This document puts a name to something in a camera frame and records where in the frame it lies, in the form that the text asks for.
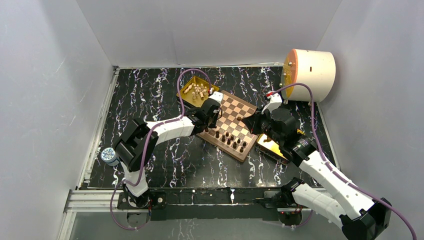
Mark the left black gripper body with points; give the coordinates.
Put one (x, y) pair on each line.
(212, 122)

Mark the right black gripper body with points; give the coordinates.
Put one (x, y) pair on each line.
(261, 124)

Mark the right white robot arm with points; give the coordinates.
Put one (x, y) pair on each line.
(357, 215)

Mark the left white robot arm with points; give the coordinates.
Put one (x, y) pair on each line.
(136, 144)

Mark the gold tray dark pieces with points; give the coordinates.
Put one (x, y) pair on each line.
(271, 147)

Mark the gold tray light pieces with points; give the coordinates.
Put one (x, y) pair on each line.
(188, 102)

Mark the pile of light pieces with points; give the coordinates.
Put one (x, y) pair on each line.
(196, 91)

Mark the wooden chess board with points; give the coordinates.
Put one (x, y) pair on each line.
(232, 107)

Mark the white round drawer cabinet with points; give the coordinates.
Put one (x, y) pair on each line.
(316, 69)

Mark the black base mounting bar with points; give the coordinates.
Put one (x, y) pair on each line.
(263, 203)

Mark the round sticker on table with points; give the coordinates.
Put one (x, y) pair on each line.
(109, 156)

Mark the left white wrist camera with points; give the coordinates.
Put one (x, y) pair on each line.
(217, 96)

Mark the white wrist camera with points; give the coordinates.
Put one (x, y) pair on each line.
(217, 96)
(274, 102)

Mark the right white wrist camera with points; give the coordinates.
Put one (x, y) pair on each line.
(274, 102)

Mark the aluminium frame rail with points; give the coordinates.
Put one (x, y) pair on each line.
(92, 200)

